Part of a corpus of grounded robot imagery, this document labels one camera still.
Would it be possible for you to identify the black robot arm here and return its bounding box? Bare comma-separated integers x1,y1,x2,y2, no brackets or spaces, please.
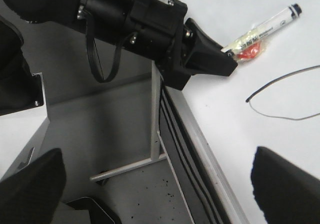
3,0,320,224

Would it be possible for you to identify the grey metal table frame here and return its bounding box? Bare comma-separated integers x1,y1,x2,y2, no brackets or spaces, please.
0,59,196,224

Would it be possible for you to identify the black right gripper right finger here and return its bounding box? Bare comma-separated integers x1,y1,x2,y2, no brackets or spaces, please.
250,146,320,224

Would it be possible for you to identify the black looped cable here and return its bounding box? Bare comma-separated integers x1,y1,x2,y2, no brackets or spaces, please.
84,11,137,84

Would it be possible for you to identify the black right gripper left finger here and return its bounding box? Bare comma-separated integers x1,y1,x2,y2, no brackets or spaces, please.
0,148,67,224

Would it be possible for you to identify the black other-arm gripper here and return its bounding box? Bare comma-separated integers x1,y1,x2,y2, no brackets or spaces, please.
124,0,238,89

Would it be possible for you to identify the white whiteboard marker with tape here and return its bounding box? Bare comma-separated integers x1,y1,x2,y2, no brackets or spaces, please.
221,3,302,61

